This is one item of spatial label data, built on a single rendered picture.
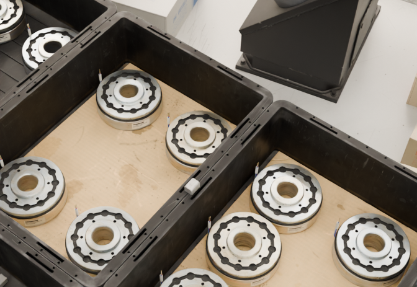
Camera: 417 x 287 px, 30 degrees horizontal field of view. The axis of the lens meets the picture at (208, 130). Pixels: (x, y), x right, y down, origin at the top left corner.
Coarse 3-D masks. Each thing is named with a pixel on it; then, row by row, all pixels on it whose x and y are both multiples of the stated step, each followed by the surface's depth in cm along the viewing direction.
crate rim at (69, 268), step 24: (144, 24) 122; (192, 48) 119; (48, 72) 115; (24, 96) 112; (264, 96) 113; (0, 120) 110; (0, 216) 100; (24, 240) 98; (144, 240) 98; (72, 264) 96; (120, 264) 96
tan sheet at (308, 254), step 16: (272, 160) 119; (288, 160) 119; (320, 176) 117; (336, 192) 115; (240, 208) 113; (336, 208) 114; (352, 208) 114; (368, 208) 114; (320, 224) 112; (400, 224) 112; (288, 240) 110; (304, 240) 110; (320, 240) 110; (416, 240) 111; (192, 256) 108; (288, 256) 108; (304, 256) 109; (320, 256) 109; (416, 256) 109; (288, 272) 107; (304, 272) 107; (320, 272) 107; (336, 272) 107
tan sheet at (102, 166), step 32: (128, 64) 130; (64, 128) 121; (96, 128) 122; (160, 128) 122; (64, 160) 118; (96, 160) 118; (128, 160) 118; (160, 160) 118; (96, 192) 114; (128, 192) 114; (160, 192) 114; (64, 224) 111; (64, 256) 108
